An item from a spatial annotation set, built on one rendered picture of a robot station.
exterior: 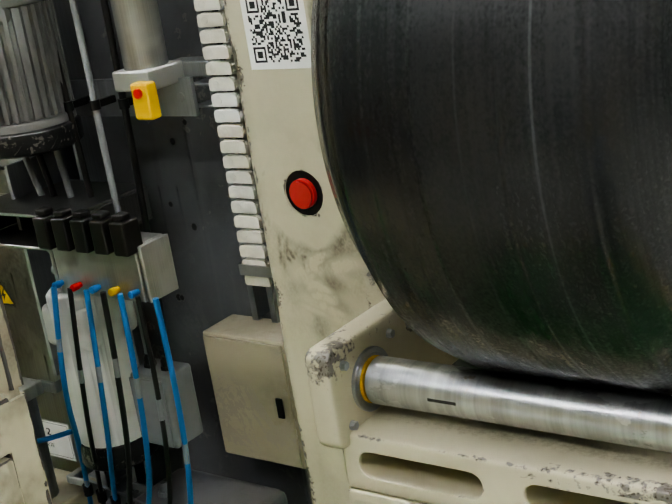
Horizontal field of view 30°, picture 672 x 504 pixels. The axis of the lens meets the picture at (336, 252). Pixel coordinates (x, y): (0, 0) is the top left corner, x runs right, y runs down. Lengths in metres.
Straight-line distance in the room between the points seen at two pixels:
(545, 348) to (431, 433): 0.21
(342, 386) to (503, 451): 0.16
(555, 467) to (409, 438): 0.15
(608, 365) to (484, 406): 0.16
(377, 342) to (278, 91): 0.26
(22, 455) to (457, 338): 0.52
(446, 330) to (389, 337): 0.20
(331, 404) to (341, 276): 0.15
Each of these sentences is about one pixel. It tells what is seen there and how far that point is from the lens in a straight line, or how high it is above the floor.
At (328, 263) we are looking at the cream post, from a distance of 1.23.
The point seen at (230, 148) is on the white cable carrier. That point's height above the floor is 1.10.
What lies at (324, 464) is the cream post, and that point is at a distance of 1.34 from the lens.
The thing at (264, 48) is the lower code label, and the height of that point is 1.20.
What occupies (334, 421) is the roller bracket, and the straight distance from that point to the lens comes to 1.14.
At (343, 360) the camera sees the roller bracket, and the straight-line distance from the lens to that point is 1.13.
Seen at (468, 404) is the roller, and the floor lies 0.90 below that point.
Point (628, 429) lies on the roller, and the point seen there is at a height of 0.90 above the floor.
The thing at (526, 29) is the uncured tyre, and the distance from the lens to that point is 0.83.
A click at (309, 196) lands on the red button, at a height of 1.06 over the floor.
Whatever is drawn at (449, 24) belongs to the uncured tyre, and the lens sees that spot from 0.86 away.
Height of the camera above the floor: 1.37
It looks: 18 degrees down
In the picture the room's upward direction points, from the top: 9 degrees counter-clockwise
